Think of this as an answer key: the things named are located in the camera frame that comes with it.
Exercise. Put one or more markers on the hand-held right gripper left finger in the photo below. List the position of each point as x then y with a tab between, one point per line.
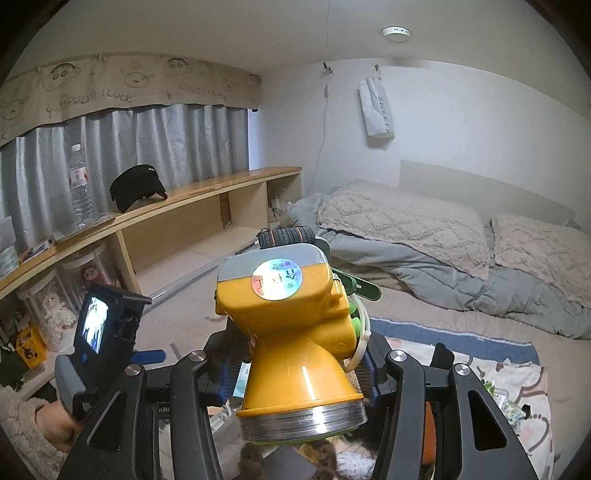
226	374

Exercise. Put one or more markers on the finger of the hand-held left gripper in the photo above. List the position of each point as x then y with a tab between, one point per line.
150	357

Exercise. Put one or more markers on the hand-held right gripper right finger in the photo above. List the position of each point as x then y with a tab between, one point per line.
369	374

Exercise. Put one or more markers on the yellow flashlight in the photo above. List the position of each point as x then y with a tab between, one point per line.
286	323

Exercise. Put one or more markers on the person's left forearm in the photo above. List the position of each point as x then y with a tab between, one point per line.
23	429

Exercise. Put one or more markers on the person's left hand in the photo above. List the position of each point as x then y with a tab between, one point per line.
55	424

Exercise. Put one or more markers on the clear storage jar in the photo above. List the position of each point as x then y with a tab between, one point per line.
90	277
51	309

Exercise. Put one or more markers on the beige mattress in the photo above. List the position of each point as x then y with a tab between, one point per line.
415	304

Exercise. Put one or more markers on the orange brown pouch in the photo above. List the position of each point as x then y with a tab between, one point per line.
429	434

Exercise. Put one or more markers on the small yellow box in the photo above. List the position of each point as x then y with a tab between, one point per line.
30	346

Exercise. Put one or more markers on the green plastic toy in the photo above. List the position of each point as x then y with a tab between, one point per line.
362	286

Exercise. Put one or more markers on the grey duvet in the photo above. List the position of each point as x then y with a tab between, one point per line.
461	286

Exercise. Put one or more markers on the green white wipes packet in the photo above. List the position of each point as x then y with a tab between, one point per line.
496	392

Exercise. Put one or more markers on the printed blanket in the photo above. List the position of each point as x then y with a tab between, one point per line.
498	360

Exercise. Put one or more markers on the clear water bottle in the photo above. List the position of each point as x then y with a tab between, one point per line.
81	194

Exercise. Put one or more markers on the black cap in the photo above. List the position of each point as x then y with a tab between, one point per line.
136	187

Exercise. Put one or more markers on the striped knitted hair band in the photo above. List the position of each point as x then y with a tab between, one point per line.
286	237

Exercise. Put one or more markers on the beige textured pillow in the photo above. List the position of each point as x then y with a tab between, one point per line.
545	254
406	226

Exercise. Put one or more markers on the long wooden shelf unit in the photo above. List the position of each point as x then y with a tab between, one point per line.
184	194

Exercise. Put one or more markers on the grey curtain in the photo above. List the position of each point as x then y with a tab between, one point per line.
184	143

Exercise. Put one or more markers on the white headboard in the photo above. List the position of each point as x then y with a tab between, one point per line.
485	189

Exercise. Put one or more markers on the beige cartoon print valance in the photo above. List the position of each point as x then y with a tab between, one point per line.
115	87

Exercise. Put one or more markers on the round ceiling light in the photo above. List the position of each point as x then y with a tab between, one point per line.
396	33

